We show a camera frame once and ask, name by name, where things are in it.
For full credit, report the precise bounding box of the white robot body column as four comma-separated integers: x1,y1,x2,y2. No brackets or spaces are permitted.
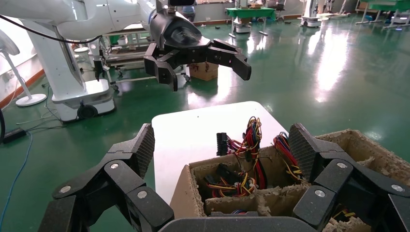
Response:
17,19,117,124

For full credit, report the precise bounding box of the upright multicolour wire harness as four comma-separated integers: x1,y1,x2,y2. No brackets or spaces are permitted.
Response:
216,116,268,190

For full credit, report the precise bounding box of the small brown cardboard box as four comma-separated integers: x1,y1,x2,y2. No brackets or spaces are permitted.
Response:
188,61,220,82

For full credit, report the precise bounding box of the blue floor cable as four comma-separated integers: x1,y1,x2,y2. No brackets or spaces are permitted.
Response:
0,131,33,226

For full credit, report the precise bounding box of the white standing fan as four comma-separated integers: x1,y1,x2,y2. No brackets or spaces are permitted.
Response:
0,29,48,107

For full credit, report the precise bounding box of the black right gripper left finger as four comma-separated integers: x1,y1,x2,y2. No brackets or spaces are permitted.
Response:
38,123,175,232

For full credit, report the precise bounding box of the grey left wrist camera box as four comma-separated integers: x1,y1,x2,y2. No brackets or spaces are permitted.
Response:
168,0,196,7

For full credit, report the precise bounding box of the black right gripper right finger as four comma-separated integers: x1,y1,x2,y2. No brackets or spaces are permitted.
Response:
288,123,410,232

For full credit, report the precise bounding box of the black power adapter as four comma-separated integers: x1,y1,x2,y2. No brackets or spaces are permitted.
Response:
1,127,28,144

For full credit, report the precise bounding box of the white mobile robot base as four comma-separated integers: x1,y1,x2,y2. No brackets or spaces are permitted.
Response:
301,0,322,28
234,16,254,34

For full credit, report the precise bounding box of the wire harness in corner cell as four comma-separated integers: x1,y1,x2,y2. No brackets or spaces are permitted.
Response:
203,163,259,199

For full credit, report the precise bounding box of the white floor cable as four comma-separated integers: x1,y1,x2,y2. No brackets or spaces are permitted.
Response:
16,85,61,126

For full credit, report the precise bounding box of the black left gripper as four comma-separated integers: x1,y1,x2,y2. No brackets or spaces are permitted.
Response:
143,9,252,92

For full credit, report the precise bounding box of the metal wheeled cart frame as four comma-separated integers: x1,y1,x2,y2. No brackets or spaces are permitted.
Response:
101,27,190,92

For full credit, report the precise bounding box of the wire harness with black connector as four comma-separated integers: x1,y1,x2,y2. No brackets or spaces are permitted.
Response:
273,131,304,184

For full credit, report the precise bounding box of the brown divided cardboard box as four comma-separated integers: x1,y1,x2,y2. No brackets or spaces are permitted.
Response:
170,129,410,232

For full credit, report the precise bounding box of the green topped work table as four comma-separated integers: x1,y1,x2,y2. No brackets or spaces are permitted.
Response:
225,6,277,36
355,0,410,30

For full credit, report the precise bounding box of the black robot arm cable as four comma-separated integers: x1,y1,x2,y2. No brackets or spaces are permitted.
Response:
0,14,104,45

